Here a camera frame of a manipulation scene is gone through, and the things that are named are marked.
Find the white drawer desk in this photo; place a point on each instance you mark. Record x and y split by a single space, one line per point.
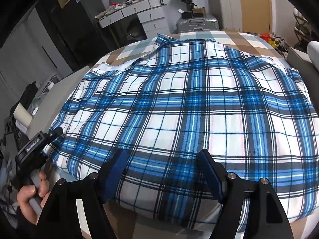
149 15

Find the colourful toys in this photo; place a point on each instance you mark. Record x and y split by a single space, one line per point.
271 39

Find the silver suitcase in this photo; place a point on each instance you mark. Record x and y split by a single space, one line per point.
197 25

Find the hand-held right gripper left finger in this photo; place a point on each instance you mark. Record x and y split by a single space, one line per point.
114 176

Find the black cloth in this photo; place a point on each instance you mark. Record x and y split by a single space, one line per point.
30 92

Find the blue plaid shirt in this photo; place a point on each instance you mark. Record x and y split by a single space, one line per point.
187 104

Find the beige suitcase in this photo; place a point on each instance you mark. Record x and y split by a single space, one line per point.
224 7

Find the checked bed blanket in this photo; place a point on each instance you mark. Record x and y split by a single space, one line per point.
224 36

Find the black cabinet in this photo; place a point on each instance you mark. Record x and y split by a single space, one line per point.
74 29

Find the grey bed panel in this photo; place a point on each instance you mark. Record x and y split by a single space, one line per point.
57 97

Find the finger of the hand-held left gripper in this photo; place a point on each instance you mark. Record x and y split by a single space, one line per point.
56 132

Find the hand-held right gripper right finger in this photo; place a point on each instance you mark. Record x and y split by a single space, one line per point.
211 176

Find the white paper roll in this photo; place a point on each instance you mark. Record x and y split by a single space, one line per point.
22 114

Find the person's left hand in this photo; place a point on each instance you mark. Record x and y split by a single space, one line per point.
27 196

